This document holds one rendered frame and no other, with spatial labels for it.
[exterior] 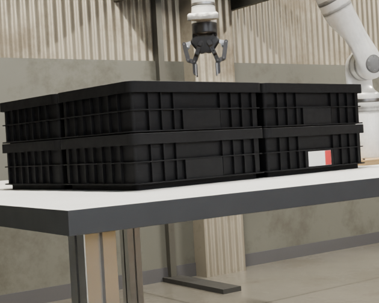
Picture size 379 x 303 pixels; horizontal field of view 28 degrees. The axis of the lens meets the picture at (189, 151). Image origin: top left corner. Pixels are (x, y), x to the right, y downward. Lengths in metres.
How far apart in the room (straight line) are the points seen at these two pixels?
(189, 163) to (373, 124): 0.85
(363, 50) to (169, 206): 1.23
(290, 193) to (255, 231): 3.48
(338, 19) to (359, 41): 0.09
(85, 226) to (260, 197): 0.36
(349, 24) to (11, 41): 2.21
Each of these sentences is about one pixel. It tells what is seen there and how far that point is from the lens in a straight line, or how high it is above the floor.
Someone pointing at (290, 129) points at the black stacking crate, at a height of 0.81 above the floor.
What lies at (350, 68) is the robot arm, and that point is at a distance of 2.39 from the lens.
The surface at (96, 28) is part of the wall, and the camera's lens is 4.33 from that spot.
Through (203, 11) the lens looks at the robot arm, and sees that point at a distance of 2.24.
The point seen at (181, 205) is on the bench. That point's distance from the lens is 1.27.
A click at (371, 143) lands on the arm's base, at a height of 0.76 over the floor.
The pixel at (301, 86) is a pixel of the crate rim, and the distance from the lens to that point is 1.94.
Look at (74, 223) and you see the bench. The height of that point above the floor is 0.68.
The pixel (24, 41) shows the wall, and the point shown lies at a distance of 4.12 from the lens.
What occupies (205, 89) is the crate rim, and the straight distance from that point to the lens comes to 1.70.
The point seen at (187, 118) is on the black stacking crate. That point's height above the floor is 0.85.
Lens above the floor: 0.79
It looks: level
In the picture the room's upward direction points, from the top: 3 degrees counter-clockwise
